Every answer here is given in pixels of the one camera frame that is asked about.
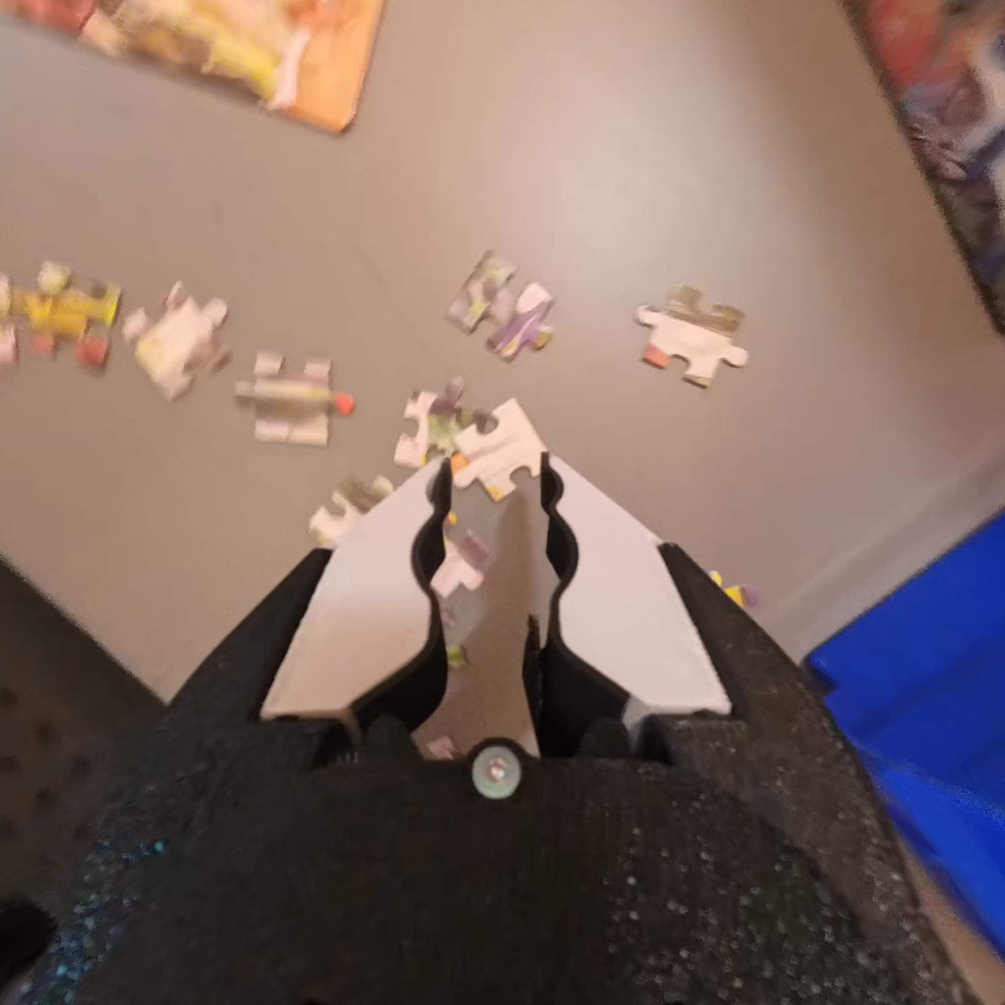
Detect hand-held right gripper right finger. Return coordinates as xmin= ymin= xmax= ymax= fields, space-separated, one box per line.
xmin=532 ymin=451 xmax=734 ymax=758

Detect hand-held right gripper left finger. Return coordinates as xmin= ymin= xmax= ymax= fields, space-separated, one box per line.
xmin=259 ymin=457 xmax=455 ymax=747

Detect mostly white puzzle piece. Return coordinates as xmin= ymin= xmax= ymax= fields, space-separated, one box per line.
xmin=452 ymin=399 xmax=550 ymax=504

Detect jigsaw pieces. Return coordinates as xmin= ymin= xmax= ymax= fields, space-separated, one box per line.
xmin=0 ymin=251 xmax=760 ymax=760

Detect jigsaw puzzle frame board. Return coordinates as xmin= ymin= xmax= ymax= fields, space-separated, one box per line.
xmin=0 ymin=0 xmax=387 ymax=136

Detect blue plastic bin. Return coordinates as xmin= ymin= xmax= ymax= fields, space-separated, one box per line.
xmin=803 ymin=514 xmax=1005 ymax=937

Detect illustrated puzzle box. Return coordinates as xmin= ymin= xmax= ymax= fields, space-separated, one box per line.
xmin=844 ymin=0 xmax=1005 ymax=336

